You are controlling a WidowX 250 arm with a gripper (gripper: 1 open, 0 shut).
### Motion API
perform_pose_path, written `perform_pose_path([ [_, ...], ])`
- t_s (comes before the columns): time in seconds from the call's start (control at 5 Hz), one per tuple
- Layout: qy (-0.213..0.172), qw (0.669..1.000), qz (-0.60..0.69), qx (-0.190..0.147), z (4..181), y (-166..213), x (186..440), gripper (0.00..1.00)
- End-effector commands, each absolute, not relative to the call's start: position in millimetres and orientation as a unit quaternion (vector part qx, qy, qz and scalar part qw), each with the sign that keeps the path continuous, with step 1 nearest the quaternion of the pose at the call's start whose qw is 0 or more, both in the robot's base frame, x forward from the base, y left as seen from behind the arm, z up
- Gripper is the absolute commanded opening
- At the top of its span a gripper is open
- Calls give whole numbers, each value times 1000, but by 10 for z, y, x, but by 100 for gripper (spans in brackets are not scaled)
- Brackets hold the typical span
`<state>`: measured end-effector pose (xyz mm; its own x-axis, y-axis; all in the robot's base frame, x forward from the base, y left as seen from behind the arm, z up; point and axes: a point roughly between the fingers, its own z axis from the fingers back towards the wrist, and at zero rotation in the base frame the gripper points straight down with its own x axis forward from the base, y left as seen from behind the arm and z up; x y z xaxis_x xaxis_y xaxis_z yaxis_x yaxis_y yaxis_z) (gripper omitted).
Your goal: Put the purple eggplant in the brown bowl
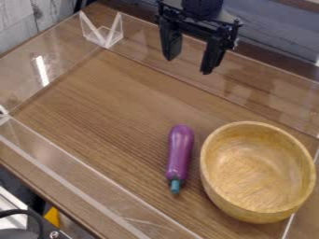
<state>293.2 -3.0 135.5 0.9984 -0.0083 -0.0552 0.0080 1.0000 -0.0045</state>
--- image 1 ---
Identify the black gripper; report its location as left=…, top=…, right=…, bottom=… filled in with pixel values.
left=158, top=0, right=243, bottom=75

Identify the purple toy eggplant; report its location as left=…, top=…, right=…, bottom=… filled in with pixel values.
left=166, top=124, right=195, bottom=194

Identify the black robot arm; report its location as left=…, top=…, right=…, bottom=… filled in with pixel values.
left=156, top=0, right=243, bottom=75

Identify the brown wooden bowl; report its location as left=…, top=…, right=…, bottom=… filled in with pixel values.
left=199, top=121, right=316, bottom=224

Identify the clear acrylic corner bracket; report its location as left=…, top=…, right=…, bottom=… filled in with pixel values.
left=79, top=12, right=123, bottom=49

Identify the clear acrylic tray wall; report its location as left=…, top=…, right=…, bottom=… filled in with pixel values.
left=0, top=5, right=319, bottom=239

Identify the black cable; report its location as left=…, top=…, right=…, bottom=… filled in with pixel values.
left=0, top=208, right=45, bottom=239

